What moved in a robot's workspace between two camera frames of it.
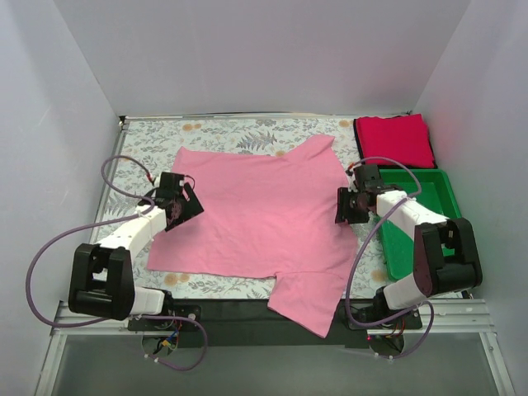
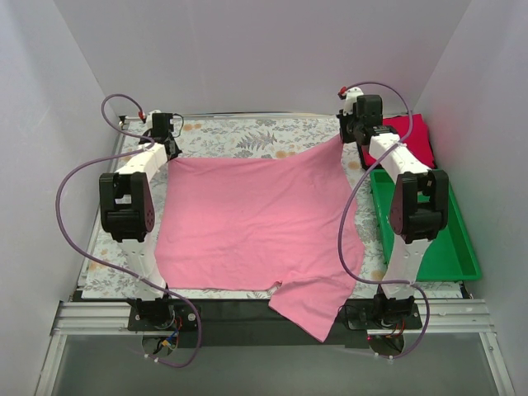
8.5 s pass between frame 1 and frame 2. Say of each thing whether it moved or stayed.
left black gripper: moved
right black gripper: moved
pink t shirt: moved
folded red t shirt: stayed
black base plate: stayed
